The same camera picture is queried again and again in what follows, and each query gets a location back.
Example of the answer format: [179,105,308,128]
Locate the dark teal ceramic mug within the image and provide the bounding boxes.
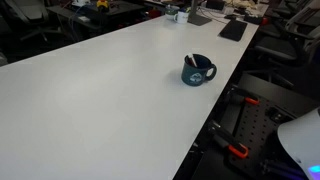
[180,53,218,87]

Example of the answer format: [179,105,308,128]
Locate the red whiteboard marker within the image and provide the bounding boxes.
[187,53,198,68]

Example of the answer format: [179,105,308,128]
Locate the white coffee mug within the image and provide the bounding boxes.
[173,10,190,25]

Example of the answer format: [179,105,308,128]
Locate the green and white mug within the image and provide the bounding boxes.
[164,4,181,21]

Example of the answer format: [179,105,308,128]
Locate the grey monitor stand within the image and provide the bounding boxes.
[187,0,213,27]

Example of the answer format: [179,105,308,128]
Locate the black desk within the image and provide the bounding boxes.
[46,0,146,38]

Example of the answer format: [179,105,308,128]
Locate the black flat pad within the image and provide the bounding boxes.
[218,19,249,43]

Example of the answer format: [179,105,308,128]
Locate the yellow toy object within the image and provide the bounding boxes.
[96,0,110,10]

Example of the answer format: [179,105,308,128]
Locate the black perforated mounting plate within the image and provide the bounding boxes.
[229,95,303,179]

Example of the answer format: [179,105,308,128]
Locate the black robot stand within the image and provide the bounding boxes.
[191,73,320,180]

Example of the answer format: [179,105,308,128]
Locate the small black box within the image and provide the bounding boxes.
[243,13,265,25]

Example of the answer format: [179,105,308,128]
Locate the black mesh office chair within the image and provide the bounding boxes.
[253,0,320,69]

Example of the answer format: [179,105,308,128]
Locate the grey office chair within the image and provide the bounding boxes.
[0,0,64,44]

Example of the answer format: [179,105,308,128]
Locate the black clamp with orange handle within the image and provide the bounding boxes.
[208,120,250,160]
[226,84,260,106]

